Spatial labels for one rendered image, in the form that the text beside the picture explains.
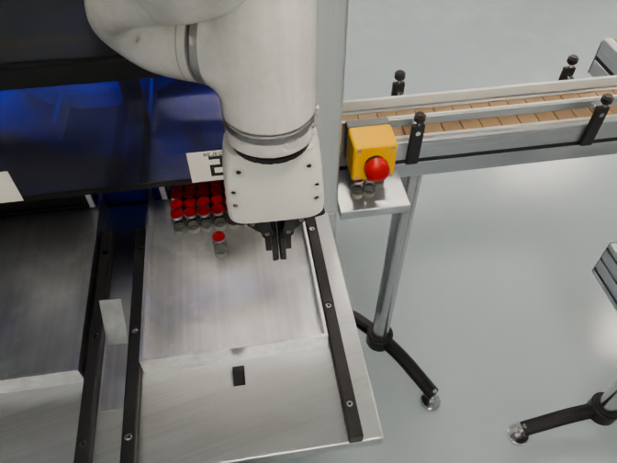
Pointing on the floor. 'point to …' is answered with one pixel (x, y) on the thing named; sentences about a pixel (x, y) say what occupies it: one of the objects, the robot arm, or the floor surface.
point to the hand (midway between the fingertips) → (277, 240)
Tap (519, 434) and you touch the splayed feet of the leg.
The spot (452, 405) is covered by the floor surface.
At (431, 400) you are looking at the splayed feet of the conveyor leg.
